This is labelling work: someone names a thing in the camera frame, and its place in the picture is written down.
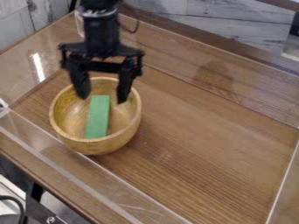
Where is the brown wooden bowl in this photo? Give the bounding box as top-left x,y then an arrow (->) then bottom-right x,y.
50,77 -> 142,155

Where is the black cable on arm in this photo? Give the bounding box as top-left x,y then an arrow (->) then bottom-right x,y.
118,17 -> 142,34

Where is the black floor cable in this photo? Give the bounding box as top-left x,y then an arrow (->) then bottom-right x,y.
0,195 -> 27,224

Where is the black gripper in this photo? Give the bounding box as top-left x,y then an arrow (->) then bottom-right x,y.
59,15 -> 146,104

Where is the green rectangular block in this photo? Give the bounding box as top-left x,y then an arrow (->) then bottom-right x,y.
84,95 -> 111,139

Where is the clear acrylic tray wall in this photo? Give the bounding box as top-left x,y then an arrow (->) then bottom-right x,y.
0,14 -> 299,224

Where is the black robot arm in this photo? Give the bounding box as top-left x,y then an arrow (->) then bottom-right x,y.
59,0 -> 146,104

